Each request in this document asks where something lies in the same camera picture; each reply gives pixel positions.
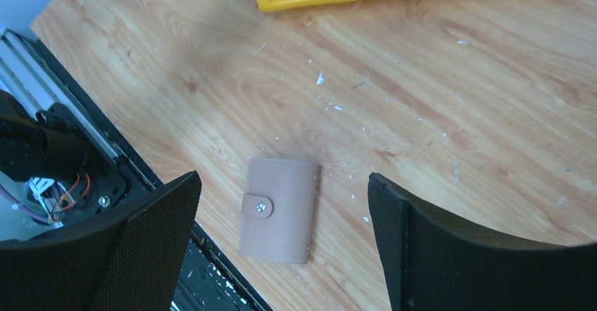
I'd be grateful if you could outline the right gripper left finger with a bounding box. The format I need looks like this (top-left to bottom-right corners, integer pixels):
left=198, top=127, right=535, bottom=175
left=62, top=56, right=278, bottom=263
left=1, top=171, right=201, bottom=310

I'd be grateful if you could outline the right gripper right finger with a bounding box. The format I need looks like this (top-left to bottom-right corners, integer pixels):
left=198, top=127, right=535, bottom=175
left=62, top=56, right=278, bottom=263
left=367, top=173, right=596, bottom=310

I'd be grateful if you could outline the beige leather card holder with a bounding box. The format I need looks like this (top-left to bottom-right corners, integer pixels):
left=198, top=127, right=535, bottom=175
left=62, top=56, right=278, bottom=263
left=239, top=158, right=320, bottom=265

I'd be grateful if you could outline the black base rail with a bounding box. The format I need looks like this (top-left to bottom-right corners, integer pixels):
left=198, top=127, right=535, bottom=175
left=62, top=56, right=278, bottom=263
left=1, top=31, right=268, bottom=310

